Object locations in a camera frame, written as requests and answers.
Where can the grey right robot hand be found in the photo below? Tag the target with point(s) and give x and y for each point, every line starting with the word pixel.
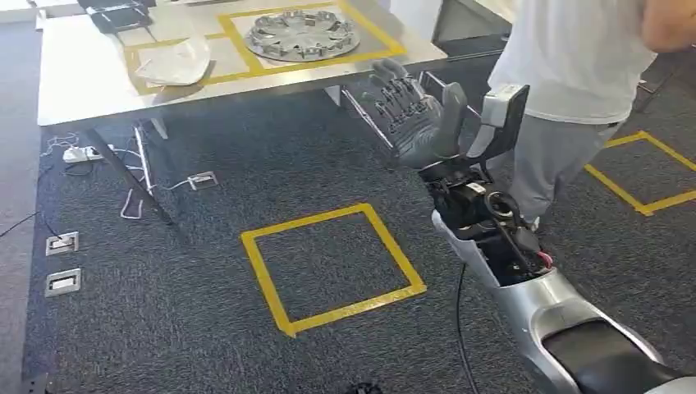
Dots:
pixel 424 130

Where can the white plastic shell part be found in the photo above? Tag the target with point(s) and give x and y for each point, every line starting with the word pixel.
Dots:
pixel 174 62

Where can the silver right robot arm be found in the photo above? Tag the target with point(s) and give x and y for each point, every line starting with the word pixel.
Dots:
pixel 543 321

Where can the silver wheel hubcap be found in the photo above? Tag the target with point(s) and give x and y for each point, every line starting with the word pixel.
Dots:
pixel 302 35

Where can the standing person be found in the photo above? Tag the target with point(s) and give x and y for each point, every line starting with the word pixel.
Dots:
pixel 565 65

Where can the metal floor socket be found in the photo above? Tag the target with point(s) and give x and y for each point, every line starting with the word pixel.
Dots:
pixel 202 180
pixel 61 243
pixel 62 283

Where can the steel table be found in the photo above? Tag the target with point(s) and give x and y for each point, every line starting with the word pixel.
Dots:
pixel 108 92

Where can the black tray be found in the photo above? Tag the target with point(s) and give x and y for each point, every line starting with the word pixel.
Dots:
pixel 117 13

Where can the white power strip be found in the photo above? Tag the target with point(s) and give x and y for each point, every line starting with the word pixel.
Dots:
pixel 81 154

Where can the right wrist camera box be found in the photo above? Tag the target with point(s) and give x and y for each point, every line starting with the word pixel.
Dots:
pixel 497 106

